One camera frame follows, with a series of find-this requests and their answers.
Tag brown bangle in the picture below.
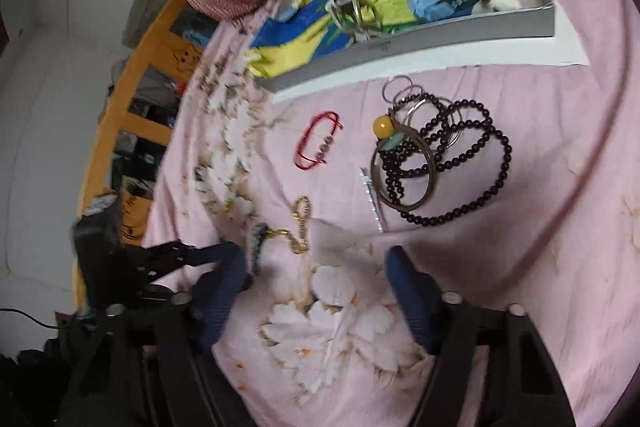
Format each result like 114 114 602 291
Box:
371 131 437 214

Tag grey wall panel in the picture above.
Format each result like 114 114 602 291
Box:
121 0 175 50

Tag black cable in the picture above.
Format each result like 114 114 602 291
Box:
0 307 61 330

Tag silver metal bangles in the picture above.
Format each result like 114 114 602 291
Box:
326 0 385 44

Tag dark bead necklace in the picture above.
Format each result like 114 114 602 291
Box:
380 93 513 227

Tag large metal ring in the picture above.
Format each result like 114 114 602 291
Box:
400 97 465 150

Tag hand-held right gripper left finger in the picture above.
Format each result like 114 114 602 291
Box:
55 244 261 427

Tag small metal rings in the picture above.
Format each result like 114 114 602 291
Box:
381 75 417 108

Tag dark striped pendant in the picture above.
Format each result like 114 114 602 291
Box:
248 223 270 277

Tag white foam board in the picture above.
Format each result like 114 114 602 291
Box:
272 12 591 104

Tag cluttered shelf things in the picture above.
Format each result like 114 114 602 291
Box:
111 7 221 212

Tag red string bracelet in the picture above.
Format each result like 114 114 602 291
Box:
294 111 346 172

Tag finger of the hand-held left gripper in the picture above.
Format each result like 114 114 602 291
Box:
141 241 242 269
134 282 193 308

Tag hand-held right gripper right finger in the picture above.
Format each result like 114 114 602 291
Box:
386 245 577 427

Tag grey shallow box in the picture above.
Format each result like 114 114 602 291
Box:
247 0 557 94

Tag pink floral bedsheet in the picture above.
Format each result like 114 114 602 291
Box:
142 0 640 427

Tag gold chain bracelet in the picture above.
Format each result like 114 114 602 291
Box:
265 196 313 256

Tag silver hair clip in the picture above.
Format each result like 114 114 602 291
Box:
360 166 387 234

